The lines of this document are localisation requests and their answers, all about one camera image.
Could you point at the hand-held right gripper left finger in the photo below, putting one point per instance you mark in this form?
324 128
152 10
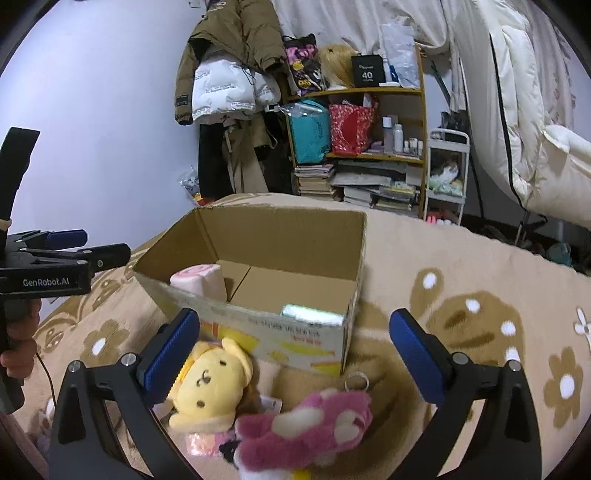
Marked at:
171 355

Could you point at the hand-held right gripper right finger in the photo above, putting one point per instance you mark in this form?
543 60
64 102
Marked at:
415 360

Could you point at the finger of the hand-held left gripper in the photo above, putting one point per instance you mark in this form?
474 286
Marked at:
67 238
106 256

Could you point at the yellow dog plush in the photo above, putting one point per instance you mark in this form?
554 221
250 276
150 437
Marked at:
212 378

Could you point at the pink marshmallow plush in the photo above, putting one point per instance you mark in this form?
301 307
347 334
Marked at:
198 279

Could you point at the cardboard box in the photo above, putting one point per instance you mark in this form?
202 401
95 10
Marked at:
258 328

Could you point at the person's left hand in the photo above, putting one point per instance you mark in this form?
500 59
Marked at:
21 341

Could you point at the pink sparkly pouch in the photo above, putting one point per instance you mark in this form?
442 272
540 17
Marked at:
203 445

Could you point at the beige flower blanket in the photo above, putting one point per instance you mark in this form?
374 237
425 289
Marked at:
461 263

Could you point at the clear plastic bag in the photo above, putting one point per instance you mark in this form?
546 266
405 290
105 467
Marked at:
190 182

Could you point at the shiny green packet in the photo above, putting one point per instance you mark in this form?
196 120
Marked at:
309 314

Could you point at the pink slippers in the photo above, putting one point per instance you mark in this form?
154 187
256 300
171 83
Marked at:
439 219

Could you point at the black garment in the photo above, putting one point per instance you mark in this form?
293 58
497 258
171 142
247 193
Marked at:
210 157

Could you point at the white trolley cart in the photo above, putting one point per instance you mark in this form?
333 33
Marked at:
443 196

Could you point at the beige trench coat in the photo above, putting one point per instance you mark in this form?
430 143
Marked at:
244 157

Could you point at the teal slippers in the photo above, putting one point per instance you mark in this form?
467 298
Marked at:
559 254

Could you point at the stack of books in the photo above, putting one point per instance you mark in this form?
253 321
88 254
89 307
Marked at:
364 180

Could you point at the white puffer jacket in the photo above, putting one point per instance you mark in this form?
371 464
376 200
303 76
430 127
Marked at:
221 87

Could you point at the row of small bottles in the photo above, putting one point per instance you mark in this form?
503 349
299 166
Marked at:
414 147

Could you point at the short white bottle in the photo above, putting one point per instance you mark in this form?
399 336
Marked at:
399 138

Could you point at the teal bag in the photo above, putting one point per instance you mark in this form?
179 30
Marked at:
309 134

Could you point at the red patterned gift bag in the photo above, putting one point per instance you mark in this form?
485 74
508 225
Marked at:
351 129

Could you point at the brown parka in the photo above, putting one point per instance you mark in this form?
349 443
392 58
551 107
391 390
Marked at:
231 37

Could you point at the cream reclining chair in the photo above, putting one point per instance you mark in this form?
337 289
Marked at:
531 115

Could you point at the black printed tote bag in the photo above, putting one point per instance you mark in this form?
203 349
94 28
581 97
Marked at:
300 64

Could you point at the wooden corner shelf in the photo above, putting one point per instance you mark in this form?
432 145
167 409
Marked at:
364 91

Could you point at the black box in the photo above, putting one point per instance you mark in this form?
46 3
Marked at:
368 71

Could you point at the blond wig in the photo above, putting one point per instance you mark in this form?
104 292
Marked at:
334 64

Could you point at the white plastic bag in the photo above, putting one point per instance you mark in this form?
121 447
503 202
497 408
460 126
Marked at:
401 50

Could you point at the white curtain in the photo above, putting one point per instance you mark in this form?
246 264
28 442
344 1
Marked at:
351 18

